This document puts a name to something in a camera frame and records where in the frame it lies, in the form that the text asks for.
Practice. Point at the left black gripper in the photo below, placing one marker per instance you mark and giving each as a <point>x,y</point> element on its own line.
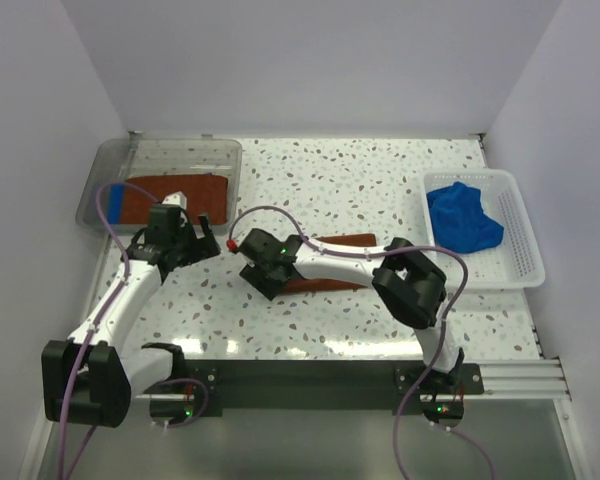
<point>201,247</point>

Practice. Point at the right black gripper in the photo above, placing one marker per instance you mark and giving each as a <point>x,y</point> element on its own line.
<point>252,273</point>

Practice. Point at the brown towel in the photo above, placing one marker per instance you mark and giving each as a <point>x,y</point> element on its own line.
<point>205,193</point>
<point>296,286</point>

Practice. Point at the blue towel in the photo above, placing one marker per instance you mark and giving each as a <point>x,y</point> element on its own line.
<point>459,222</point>
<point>115,200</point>

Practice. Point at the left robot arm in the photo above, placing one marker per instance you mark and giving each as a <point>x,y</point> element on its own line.
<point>85,378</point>

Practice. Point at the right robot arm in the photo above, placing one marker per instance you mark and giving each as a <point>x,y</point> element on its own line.
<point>410,285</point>

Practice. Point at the clear plastic storage bin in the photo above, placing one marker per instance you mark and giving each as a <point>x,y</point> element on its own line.
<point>118,160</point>

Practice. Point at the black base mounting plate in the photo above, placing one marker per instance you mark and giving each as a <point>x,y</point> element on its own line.
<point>292,385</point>

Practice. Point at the white plastic laundry basket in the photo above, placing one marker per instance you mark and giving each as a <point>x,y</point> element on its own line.
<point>514,264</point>

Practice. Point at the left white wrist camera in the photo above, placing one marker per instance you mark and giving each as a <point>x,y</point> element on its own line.
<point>176,199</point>

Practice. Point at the aluminium rail frame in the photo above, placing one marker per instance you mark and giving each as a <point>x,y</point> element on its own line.
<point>504,344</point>

